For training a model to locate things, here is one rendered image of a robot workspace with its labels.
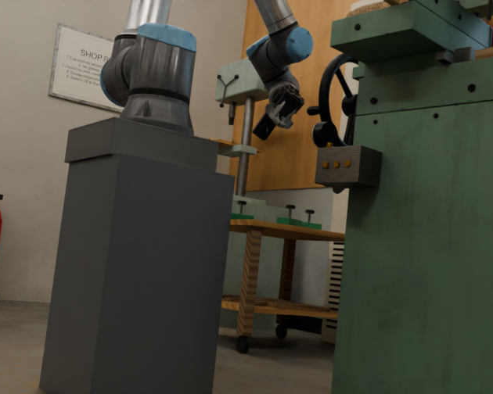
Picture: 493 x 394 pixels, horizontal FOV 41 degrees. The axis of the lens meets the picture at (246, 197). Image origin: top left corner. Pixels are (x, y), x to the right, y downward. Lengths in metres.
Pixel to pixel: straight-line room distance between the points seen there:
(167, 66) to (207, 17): 3.29
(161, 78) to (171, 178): 0.26
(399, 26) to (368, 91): 0.20
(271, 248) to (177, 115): 2.31
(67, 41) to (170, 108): 2.79
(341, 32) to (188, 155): 0.44
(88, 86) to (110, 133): 2.84
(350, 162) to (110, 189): 0.52
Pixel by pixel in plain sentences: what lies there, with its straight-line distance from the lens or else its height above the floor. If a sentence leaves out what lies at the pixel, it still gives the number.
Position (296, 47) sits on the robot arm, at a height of 0.96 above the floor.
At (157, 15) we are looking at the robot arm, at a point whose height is 0.98.
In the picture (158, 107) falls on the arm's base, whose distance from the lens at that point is 1.55.
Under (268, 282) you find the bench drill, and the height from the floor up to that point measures 0.26.
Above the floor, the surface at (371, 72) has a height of 0.82.
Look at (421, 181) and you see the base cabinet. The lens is 1.40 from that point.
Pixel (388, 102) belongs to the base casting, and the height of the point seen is 0.73.
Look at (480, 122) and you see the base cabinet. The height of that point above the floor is 0.67.
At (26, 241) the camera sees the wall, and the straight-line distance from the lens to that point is 4.11.
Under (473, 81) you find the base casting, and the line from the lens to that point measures 1.40.
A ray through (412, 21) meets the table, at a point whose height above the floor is 0.86.
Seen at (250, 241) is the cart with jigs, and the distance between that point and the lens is 2.62.
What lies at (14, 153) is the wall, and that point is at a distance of 4.10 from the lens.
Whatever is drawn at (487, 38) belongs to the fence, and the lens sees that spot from 1.66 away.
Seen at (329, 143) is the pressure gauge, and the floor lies 0.64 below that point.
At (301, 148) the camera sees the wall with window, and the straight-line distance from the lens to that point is 4.14.
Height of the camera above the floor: 0.34
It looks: 6 degrees up
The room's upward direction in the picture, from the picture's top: 6 degrees clockwise
